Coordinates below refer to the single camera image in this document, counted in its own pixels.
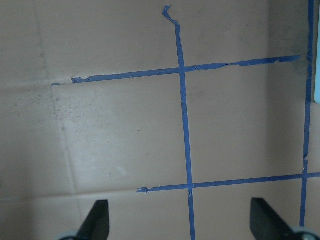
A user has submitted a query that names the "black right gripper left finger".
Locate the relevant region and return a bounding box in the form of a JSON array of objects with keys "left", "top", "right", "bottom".
[{"left": 75, "top": 200, "right": 110, "bottom": 240}]

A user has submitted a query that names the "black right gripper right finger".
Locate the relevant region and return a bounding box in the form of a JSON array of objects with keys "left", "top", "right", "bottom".
[{"left": 249, "top": 197, "right": 294, "bottom": 240}]

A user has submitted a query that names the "light blue plastic bin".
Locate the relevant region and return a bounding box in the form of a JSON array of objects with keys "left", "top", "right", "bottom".
[{"left": 314, "top": 27, "right": 320, "bottom": 104}]

